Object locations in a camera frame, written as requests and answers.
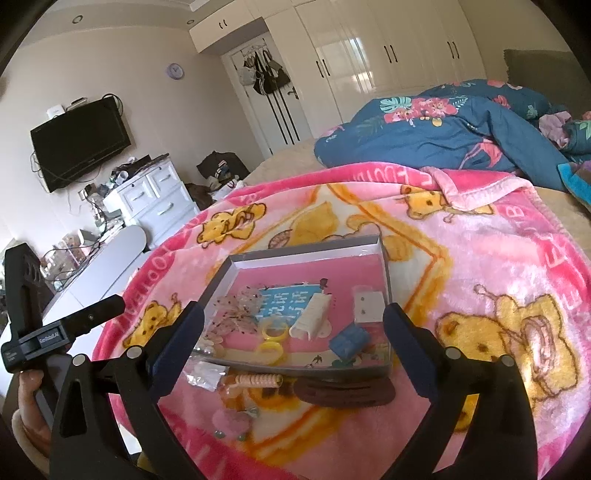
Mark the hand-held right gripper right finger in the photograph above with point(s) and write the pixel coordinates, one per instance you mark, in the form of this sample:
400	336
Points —
406	341

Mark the white rounded footboard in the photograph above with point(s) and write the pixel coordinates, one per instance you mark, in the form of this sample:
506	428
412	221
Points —
115	249

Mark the black television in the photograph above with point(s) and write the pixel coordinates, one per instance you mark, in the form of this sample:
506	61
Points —
78	143

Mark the brown bag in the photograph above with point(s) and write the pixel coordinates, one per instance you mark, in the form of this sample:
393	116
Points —
198	194

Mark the clear bag of rings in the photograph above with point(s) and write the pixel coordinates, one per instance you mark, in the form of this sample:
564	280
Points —
291	350

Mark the dark bag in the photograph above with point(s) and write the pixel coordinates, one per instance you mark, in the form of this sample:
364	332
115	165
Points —
221	164

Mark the lavender cloth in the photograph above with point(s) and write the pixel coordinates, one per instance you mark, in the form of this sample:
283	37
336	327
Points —
551	127

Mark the blue floral duvet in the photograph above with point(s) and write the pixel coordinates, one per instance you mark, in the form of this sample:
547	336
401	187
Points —
438	134

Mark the striped colourful blanket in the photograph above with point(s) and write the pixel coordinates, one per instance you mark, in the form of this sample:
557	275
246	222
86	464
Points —
577	180

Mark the person's left hand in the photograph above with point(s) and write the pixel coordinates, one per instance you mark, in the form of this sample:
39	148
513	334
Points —
30	392

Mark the grey headboard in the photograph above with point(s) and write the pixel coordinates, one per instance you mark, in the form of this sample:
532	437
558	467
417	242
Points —
545	69

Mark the pearl hair clip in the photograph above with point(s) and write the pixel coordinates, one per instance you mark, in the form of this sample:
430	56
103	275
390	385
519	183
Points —
205	347

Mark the sheer dotted bow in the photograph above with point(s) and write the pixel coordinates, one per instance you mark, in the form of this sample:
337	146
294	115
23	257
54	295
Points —
235	309

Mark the white router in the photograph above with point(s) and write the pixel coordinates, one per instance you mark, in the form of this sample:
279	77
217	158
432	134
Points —
54	111

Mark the small clear plastic bag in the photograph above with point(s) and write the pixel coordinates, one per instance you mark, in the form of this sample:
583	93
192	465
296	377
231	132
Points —
207	376

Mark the white perforated roll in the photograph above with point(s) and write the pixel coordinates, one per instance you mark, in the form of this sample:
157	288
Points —
311	318

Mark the bed with beige sheet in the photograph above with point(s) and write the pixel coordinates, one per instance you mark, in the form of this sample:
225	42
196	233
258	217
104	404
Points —
286	161

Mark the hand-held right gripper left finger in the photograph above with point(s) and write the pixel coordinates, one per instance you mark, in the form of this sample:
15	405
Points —
180	341

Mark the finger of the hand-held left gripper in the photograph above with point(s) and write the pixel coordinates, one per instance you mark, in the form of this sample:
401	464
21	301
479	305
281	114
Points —
87	318

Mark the small blue box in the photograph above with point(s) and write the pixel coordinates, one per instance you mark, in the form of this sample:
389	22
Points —
348	344

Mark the pink printed blanket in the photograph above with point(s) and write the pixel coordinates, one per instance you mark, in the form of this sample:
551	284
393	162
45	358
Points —
461	277

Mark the hanging dark bags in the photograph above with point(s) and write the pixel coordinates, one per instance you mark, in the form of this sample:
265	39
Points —
268	74

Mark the grey box with pink inside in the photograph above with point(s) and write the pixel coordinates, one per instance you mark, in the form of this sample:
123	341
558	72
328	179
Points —
300	272

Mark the pile of desk clutter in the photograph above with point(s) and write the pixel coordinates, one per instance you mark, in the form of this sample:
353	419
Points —
78	249

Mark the white wardrobe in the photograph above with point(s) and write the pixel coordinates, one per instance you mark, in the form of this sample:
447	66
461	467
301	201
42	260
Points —
369	46

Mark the white earring card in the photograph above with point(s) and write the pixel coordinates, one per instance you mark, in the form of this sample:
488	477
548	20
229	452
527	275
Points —
369	304

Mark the blue printed card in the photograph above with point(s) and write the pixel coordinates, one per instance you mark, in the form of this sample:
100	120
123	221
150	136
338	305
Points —
286	300

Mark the purple wall clock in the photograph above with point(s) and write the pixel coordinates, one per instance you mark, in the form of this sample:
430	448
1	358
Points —
175	70

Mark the white door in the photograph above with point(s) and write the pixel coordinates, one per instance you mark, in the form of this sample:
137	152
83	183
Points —
300	115

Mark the white drawer chest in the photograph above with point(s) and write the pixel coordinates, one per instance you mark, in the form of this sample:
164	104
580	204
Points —
157	203

